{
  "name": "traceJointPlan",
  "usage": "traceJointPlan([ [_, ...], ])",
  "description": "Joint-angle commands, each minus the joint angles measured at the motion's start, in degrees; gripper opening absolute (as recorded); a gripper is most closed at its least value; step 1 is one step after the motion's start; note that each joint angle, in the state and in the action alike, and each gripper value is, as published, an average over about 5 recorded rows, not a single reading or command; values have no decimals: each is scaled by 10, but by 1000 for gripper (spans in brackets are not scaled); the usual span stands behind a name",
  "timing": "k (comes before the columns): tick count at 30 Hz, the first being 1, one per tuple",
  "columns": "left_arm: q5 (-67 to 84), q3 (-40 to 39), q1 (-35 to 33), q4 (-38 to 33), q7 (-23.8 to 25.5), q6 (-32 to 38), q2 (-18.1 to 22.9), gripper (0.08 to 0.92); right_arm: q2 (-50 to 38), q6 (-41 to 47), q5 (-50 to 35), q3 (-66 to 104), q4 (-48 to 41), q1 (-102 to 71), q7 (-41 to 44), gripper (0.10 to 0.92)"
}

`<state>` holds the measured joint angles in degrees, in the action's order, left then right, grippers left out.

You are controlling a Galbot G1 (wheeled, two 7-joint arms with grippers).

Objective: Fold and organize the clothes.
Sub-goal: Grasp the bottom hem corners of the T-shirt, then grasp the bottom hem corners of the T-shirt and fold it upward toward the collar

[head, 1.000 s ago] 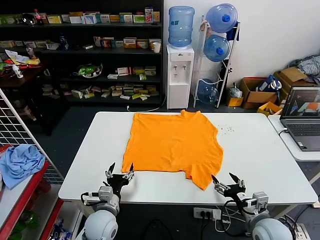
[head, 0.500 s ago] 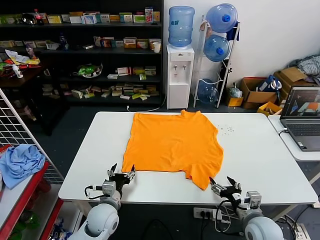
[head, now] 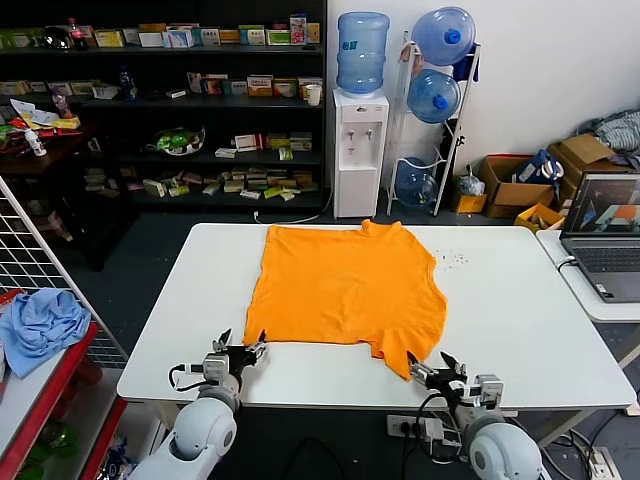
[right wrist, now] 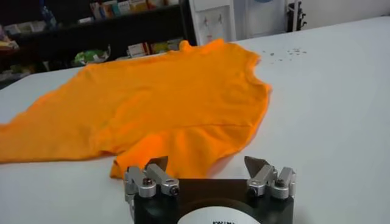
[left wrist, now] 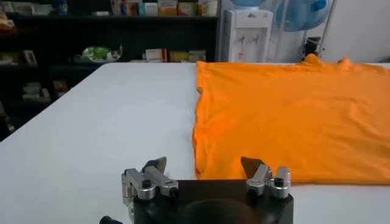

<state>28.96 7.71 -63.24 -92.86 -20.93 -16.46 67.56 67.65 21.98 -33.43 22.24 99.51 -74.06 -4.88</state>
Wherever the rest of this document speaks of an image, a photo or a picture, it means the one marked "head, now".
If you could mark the flat yellow medicine box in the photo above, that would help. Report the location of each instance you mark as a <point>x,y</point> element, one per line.
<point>230,37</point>

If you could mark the white yellow red box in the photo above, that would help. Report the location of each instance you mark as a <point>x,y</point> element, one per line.
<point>260,86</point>

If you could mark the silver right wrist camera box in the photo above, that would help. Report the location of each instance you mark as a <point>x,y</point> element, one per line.
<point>487,390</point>

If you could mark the white red upright box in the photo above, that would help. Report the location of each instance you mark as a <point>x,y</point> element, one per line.
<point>195,83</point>

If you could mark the yellow bin with parts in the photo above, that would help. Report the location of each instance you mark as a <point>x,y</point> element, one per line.
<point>525,217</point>

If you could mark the green plastic bottle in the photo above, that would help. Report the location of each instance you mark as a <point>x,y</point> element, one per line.
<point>60,437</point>

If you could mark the white water dispenser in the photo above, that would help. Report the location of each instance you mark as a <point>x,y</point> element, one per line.
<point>357,175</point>

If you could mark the crumpled light blue cloth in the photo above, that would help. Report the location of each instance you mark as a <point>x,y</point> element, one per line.
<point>45,325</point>

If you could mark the yellow green medicine box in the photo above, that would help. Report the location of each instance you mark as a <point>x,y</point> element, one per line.
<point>109,38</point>

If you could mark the orange t-shirt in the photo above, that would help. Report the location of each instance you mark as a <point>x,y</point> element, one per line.
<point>345,285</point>

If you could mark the small flat white box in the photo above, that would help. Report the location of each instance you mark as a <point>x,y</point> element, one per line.
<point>176,93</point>

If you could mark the red metal shelf rack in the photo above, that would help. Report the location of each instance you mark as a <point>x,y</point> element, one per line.
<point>55,387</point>

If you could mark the open brown cardboard box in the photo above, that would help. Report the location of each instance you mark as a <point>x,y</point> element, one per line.
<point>505,195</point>

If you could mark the white floor socket strip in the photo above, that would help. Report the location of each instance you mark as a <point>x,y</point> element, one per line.
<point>602,462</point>

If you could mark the white power strip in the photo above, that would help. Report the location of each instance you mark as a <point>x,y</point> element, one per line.
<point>400,426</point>

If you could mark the white green-stripe medicine box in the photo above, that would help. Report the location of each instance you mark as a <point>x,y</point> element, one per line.
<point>151,39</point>

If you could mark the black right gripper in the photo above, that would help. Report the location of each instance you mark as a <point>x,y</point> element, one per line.
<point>452,385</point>

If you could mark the black shelving unit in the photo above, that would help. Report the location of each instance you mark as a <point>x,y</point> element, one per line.
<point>225,103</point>

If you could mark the red orange medicine box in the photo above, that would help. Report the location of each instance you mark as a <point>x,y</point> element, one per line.
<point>213,86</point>

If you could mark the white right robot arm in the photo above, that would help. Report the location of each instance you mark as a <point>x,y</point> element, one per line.
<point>505,450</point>

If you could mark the white metal jug rack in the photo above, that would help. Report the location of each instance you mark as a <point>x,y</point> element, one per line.
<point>442,186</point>

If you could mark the cola bottle red cap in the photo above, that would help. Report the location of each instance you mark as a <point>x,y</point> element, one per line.
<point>77,37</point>

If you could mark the blue drink bottle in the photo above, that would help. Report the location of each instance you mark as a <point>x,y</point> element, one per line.
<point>127,85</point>

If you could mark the blue shopping bag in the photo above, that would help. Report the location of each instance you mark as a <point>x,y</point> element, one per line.
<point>537,167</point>

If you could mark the grey blue clothes pile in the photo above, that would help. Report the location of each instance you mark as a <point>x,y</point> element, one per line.
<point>620,130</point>

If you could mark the open white tray box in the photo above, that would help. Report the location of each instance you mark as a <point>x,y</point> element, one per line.
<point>105,91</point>

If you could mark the beige green medicine box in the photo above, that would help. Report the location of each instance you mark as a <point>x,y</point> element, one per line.
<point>301,142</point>

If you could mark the wide green medicine box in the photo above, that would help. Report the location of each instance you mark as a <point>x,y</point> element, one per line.
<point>17,38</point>

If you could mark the plain white medicine box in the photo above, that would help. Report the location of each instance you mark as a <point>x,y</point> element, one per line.
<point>238,88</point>

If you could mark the labelled blue water jug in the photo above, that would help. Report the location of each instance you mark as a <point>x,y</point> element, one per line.
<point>362,50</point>

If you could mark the shiny black bowl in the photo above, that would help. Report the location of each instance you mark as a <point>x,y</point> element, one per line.
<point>56,39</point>

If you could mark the green orange medicine box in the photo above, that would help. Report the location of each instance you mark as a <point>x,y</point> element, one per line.
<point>285,88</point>

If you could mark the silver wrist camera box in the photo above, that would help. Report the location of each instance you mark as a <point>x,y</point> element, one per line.
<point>215,367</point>
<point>487,390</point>

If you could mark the blue white snack packets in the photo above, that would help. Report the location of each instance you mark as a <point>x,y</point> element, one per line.
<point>117,452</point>

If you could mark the clear plastic bag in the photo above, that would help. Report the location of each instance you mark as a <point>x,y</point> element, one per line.
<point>471,185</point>

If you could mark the patterned bowl with greens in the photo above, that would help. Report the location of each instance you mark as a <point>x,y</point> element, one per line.
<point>175,140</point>

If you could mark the flat white grey box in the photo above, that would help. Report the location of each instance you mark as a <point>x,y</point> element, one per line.
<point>226,153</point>

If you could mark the large white table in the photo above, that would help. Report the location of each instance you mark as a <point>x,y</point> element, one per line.
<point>525,280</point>

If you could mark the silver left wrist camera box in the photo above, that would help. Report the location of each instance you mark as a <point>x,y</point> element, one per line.
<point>215,367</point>

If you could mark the tall pink patterned box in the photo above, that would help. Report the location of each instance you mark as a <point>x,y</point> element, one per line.
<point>298,31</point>

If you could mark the white orange medicine box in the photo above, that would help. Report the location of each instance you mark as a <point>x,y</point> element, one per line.
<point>303,85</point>

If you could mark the white green tilted box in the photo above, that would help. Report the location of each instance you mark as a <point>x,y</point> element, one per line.
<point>155,187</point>

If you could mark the red white medicine box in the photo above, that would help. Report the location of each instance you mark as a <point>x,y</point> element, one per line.
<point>248,142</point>

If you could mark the white teal medicine box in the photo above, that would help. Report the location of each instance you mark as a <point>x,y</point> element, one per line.
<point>210,37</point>

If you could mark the yellow snack packet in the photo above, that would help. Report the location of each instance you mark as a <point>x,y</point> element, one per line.
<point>66,123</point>

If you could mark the dark wooden table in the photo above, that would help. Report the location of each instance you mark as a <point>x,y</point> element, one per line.
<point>50,160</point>

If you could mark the small yellow plastic bin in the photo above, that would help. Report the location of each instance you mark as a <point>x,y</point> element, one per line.
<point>472,204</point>

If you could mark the green white medicine box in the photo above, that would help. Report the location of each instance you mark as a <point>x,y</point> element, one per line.
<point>278,37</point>

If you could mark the grey open laptop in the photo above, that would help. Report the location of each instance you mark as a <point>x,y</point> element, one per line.
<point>610,260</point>

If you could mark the dark blue hanging cloth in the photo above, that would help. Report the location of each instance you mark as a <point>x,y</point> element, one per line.
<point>467,70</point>

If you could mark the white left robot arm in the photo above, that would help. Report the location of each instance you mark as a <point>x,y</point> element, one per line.
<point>205,430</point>

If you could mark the white paper cup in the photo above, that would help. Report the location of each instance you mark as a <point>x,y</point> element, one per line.
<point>313,95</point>

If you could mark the large stacked cardboard box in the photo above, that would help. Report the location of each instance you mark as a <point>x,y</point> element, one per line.
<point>585,150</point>

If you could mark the small white side table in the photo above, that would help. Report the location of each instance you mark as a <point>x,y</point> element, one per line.
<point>575,290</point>

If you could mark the small green upright box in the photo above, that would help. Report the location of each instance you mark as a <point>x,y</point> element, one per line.
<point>285,154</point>

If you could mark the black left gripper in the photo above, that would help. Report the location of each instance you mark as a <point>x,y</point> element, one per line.
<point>240,357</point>

